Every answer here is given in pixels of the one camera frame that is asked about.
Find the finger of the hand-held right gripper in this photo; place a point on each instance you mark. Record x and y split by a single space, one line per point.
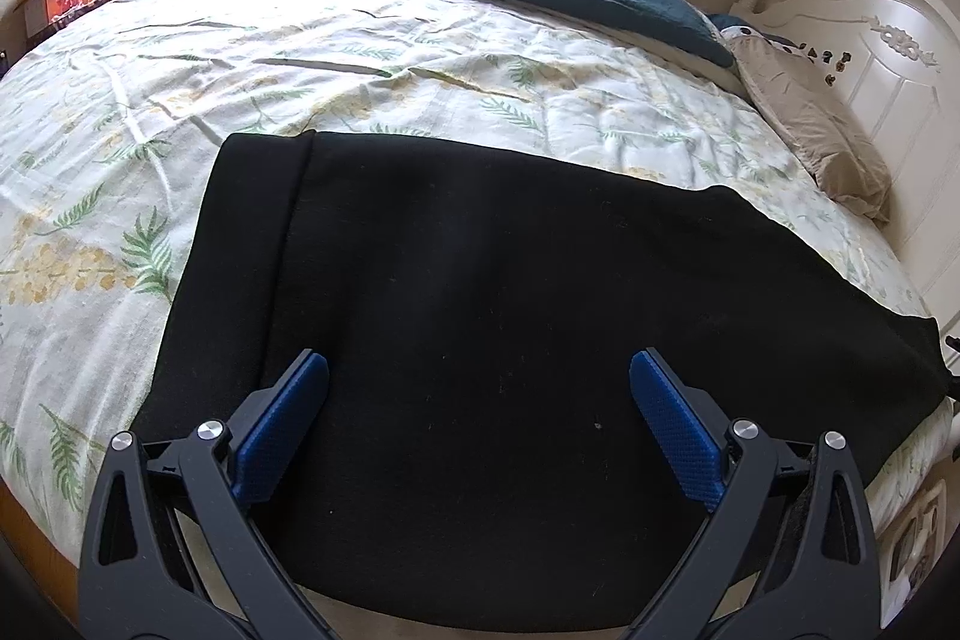
954 383

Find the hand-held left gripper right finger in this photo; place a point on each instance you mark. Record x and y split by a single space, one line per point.
675 422

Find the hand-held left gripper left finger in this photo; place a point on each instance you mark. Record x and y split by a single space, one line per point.
289 411

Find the black pants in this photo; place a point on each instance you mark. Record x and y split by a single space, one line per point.
487 310

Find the white nightstand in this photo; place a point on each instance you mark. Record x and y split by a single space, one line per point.
911 535

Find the beige pillow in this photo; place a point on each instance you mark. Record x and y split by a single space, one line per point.
810 123

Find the white carved headboard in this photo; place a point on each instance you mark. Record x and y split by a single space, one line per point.
900 85

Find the floral leaf-print bedsheet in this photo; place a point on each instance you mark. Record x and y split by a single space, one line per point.
300 70

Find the wooden bed frame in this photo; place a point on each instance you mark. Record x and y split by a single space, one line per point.
30 550

